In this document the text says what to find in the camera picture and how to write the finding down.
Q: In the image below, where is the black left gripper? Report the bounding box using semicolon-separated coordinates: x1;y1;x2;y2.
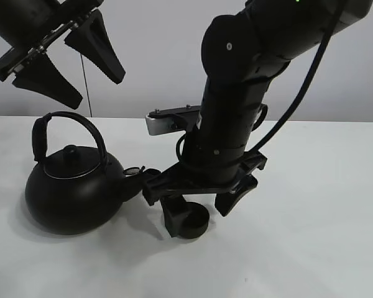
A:
0;1;126;109

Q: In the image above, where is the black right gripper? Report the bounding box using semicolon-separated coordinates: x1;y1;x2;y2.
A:
142;136;267;237

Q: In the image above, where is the small black teacup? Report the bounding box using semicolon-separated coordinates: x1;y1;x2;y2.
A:
178;202;210;240

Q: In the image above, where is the black round teapot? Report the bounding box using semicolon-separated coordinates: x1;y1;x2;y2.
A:
25;111;160;235

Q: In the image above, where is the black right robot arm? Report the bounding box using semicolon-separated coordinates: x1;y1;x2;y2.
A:
143;1;372;239

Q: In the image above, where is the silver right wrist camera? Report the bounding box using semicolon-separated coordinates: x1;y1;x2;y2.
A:
145;105;201;136

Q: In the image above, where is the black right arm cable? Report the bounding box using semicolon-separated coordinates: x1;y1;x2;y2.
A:
242;0;349;156

